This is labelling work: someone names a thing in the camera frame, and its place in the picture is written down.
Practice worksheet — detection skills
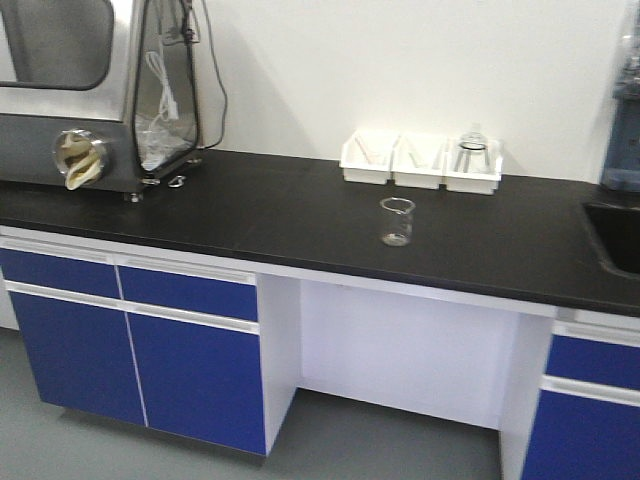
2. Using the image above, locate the small clear glass beaker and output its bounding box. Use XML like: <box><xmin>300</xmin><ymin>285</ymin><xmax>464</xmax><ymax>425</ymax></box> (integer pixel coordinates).
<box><xmin>379</xmin><ymin>197</ymin><xmax>416</xmax><ymax>247</ymax></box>

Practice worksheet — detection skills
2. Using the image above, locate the white left storage bin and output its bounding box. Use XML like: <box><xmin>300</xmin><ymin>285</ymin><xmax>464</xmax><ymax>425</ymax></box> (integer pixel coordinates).
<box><xmin>340</xmin><ymin>129</ymin><xmax>399</xmax><ymax>185</ymax></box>

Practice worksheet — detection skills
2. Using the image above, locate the white storage bin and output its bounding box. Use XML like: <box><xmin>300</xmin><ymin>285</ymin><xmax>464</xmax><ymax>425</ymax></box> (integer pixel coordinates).
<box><xmin>391</xmin><ymin>133</ymin><xmax>447</xmax><ymax>190</ymax></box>
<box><xmin>340</xmin><ymin>129</ymin><xmax>399</xmax><ymax>185</ymax></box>
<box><xmin>444</xmin><ymin>138</ymin><xmax>503</xmax><ymax>195</ymax></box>

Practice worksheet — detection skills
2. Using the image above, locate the white middle storage bin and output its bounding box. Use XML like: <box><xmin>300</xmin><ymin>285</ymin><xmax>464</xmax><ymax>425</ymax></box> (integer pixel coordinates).
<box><xmin>391</xmin><ymin>133</ymin><xmax>447</xmax><ymax>190</ymax></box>

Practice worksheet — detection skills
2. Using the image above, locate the blue left cabinet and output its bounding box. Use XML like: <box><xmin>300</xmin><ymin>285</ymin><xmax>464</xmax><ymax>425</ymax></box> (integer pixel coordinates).
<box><xmin>1</xmin><ymin>239</ymin><xmax>269</xmax><ymax>455</ymax></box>

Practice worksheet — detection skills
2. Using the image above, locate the blue cabinet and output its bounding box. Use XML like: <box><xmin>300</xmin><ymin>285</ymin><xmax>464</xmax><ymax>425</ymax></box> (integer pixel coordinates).
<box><xmin>1</xmin><ymin>239</ymin><xmax>269</xmax><ymax>455</ymax></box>
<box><xmin>521</xmin><ymin>322</ymin><xmax>639</xmax><ymax>479</ymax></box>

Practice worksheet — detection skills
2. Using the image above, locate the white right storage bin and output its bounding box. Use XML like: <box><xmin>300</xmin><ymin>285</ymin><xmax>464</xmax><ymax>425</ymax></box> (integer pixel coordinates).
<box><xmin>444</xmin><ymin>138</ymin><xmax>503</xmax><ymax>195</ymax></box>

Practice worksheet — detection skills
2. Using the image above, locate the glass flask in bin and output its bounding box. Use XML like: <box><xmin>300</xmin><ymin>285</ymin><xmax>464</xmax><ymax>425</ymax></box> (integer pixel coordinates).
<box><xmin>454</xmin><ymin>123</ymin><xmax>490</xmax><ymax>173</ymax></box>

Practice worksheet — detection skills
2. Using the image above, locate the cream rubber glove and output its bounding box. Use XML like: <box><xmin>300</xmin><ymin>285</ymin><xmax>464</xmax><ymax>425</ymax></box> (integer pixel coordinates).
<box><xmin>54</xmin><ymin>129</ymin><xmax>108</xmax><ymax>191</ymax></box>

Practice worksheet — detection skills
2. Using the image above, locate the steel glove box chamber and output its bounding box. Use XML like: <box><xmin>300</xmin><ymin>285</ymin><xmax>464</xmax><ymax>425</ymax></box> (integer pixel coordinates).
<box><xmin>1</xmin><ymin>1</ymin><xmax>200</xmax><ymax>198</ymax></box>

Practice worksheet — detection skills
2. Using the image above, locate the black lab sink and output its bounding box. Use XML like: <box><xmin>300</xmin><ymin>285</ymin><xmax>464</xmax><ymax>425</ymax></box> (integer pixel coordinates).
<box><xmin>581</xmin><ymin>202</ymin><xmax>639</xmax><ymax>280</ymax></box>

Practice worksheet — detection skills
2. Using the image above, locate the blue right cabinet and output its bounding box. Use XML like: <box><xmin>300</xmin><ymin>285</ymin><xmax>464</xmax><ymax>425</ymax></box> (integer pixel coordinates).
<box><xmin>521</xmin><ymin>322</ymin><xmax>639</xmax><ymax>479</ymax></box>

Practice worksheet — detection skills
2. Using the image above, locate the black power cable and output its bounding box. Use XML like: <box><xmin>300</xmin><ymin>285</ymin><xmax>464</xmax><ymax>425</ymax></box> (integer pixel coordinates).
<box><xmin>180</xmin><ymin>0</ymin><xmax>229</xmax><ymax>151</ymax></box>

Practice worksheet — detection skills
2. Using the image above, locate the white coiled cable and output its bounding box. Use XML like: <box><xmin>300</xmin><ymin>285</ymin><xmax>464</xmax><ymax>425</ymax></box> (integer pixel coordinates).
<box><xmin>140</xmin><ymin>50</ymin><xmax>180</xmax><ymax>151</ymax></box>

